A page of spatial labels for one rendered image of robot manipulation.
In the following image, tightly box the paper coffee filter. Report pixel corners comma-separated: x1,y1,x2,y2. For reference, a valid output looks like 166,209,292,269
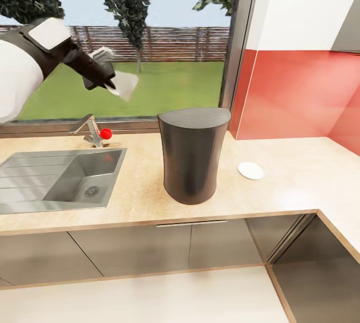
103,70,140,102

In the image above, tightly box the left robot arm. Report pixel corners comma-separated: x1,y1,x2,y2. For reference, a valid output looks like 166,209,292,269
0,17,116,125

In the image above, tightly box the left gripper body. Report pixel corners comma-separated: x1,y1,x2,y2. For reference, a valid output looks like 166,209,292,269
79,55,116,91

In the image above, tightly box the saucer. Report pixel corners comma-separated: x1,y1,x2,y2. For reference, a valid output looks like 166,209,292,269
238,161,264,180

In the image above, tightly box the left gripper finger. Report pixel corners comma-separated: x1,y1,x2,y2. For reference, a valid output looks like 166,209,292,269
105,79,116,90

